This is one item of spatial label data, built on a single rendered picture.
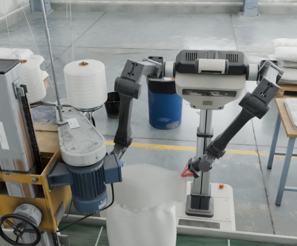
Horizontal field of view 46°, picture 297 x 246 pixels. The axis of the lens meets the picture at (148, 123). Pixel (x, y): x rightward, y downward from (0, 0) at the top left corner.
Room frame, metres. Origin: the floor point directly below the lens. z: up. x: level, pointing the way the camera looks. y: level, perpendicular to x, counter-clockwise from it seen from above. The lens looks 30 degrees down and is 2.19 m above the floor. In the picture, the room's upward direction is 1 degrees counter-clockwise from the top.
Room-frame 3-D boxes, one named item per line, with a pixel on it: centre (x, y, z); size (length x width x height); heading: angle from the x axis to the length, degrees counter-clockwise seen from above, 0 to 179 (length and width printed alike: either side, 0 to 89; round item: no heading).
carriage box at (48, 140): (1.24, 0.50, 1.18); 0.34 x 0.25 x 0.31; 171
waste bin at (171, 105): (3.75, -0.21, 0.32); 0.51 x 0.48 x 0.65; 171
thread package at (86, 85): (1.32, 0.25, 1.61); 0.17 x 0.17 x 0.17
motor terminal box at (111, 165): (1.20, 0.16, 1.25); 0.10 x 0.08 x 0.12; 16
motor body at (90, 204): (1.17, 0.26, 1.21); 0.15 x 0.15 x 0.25
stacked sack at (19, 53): (4.69, 1.94, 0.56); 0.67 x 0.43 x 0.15; 81
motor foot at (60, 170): (1.15, 0.35, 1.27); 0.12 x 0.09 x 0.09; 171
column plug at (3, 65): (1.15, 0.51, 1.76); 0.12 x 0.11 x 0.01; 171
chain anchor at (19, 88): (1.13, 0.44, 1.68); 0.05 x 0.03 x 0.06; 171
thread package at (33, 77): (1.36, 0.51, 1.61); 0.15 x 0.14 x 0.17; 81
